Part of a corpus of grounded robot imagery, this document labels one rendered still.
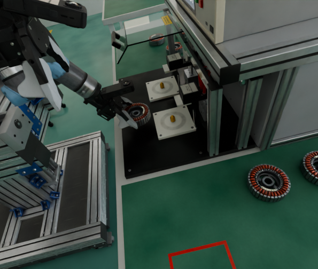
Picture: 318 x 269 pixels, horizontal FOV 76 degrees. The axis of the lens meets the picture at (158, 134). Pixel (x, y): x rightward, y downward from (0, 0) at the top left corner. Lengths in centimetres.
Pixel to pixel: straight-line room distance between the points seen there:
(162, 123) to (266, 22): 48
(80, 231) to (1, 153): 69
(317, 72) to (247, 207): 40
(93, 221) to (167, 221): 75
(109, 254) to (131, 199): 83
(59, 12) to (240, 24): 40
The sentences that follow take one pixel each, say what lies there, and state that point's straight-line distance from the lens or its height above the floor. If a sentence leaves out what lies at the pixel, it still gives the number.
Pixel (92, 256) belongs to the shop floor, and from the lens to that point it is 155.
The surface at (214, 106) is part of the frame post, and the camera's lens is 56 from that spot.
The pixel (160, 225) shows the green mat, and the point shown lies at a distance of 66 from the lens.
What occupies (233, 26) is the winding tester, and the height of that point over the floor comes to 115.
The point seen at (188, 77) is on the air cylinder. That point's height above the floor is 82.
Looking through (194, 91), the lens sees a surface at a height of 92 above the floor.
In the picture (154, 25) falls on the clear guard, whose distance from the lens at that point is 90.
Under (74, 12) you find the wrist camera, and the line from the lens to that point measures 39.
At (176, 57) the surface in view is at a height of 92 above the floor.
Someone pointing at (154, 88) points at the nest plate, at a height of 78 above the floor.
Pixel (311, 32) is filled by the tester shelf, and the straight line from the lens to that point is 63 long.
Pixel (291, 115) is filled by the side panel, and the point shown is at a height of 89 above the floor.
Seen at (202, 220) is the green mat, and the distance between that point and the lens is 65.
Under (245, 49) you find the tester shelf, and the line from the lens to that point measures 55.
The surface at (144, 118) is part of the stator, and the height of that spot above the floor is 85.
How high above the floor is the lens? 137
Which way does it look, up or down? 48 degrees down
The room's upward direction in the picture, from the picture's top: 15 degrees counter-clockwise
